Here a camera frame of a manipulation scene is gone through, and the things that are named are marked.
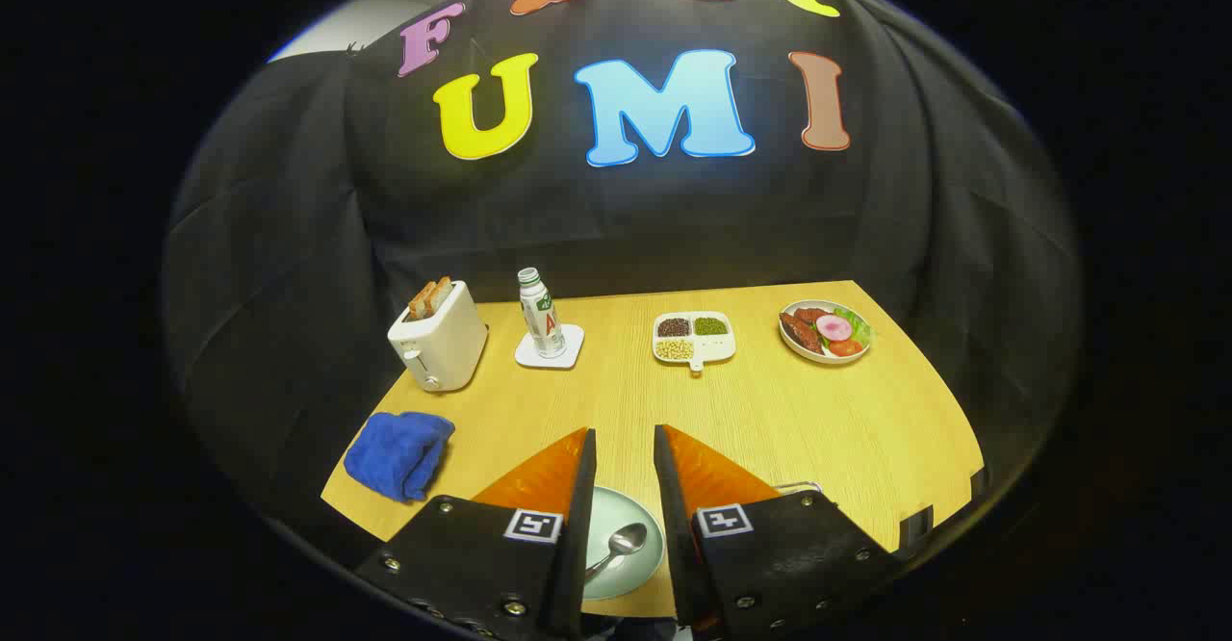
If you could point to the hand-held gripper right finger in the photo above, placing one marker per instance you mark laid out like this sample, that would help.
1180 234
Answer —
666 487

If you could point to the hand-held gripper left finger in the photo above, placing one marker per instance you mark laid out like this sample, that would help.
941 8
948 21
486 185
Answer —
585 487

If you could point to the pale green plate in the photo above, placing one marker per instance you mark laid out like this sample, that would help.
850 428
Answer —
626 574

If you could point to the white divided bean dish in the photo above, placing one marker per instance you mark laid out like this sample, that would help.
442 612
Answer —
693 341

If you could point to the white square coaster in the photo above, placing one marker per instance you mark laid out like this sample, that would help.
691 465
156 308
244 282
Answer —
570 338

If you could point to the white drink bottle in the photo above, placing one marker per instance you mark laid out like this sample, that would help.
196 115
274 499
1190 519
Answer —
541 319

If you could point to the blue cloth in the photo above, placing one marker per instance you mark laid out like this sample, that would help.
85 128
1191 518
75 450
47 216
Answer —
395 453

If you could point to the white toaster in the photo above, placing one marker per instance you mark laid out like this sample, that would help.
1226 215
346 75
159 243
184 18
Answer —
448 343

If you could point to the plate of food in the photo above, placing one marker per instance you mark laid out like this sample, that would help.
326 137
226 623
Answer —
818 328

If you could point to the toast slice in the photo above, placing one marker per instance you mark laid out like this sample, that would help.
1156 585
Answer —
421 302
441 290

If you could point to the black table clamp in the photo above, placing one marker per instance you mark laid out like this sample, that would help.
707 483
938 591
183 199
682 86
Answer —
916 527
980 482

